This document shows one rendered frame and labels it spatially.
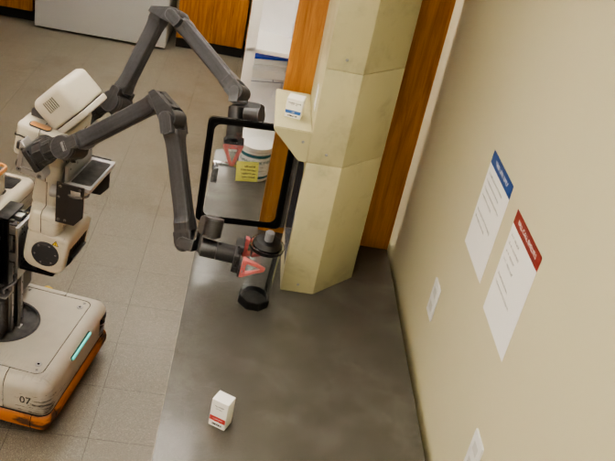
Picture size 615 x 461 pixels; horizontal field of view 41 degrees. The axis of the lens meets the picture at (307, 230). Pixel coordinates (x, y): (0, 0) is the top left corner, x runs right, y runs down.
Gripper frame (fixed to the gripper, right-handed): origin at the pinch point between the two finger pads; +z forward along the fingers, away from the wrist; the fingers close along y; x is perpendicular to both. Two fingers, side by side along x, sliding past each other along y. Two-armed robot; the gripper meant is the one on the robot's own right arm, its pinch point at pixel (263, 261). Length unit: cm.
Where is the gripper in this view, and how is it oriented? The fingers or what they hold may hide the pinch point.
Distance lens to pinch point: 255.3
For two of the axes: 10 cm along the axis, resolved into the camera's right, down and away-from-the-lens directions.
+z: 9.7, 2.2, 1.2
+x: -2.5, 8.2, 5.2
